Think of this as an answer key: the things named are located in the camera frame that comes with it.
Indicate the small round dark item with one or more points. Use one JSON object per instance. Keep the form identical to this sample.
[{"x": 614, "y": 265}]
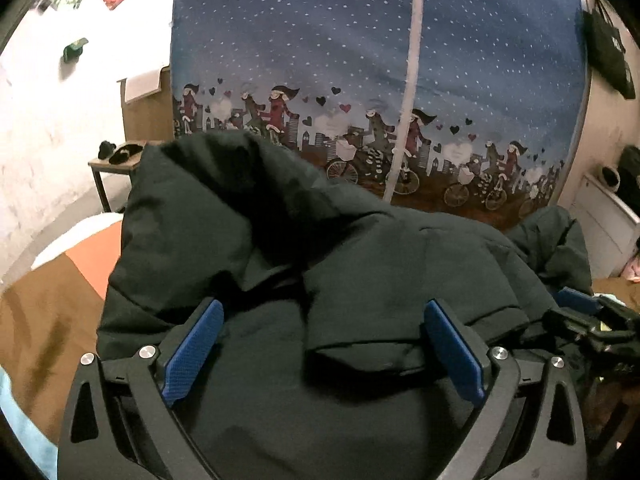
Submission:
[{"x": 611, "y": 176}]

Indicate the pink cloth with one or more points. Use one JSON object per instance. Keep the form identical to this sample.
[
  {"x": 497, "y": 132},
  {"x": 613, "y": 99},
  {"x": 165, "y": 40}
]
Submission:
[{"x": 633, "y": 266}]

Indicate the green wall hook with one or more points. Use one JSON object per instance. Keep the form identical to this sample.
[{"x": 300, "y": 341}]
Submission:
[{"x": 75, "y": 50}]

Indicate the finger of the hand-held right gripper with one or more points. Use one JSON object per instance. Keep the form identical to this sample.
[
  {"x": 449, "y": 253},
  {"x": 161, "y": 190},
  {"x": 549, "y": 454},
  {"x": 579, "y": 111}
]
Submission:
[{"x": 575, "y": 300}]

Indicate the blue patterned curtain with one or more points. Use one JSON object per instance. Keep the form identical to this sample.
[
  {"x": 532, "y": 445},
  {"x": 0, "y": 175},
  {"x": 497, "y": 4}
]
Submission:
[{"x": 325, "y": 35}]

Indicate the small wooden side table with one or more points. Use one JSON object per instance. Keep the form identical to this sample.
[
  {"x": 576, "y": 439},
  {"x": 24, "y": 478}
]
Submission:
[{"x": 107, "y": 167}]

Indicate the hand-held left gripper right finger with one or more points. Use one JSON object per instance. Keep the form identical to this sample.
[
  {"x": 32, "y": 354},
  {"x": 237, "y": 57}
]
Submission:
[{"x": 452, "y": 355}]

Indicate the dark bundle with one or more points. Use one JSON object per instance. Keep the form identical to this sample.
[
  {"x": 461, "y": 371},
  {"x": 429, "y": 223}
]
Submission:
[{"x": 631, "y": 170}]

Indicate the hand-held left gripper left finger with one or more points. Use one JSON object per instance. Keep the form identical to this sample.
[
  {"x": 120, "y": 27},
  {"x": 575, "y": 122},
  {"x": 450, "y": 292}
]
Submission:
[{"x": 192, "y": 355}]

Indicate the small black item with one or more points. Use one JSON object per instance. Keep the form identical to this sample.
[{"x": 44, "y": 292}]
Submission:
[{"x": 106, "y": 150}]

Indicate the white drawer cabinet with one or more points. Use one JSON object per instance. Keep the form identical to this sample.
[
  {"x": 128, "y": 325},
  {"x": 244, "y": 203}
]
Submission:
[{"x": 605, "y": 220}]

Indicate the white paper sheet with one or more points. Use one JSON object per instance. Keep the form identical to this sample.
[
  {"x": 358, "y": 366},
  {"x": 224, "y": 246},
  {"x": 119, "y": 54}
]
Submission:
[{"x": 142, "y": 85}]

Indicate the flat black item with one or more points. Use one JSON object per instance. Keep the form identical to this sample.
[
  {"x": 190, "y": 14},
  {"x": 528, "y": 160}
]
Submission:
[{"x": 126, "y": 154}]

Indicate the black padded jacket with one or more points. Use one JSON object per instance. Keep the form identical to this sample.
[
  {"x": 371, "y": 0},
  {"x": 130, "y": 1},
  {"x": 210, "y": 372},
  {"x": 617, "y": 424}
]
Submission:
[{"x": 350, "y": 270}]

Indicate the wooden cabinet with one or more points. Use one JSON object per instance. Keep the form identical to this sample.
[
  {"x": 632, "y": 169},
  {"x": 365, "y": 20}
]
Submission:
[{"x": 147, "y": 120}]

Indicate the black hanging bag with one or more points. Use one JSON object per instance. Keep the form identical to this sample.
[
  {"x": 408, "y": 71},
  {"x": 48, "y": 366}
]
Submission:
[{"x": 607, "y": 50}]

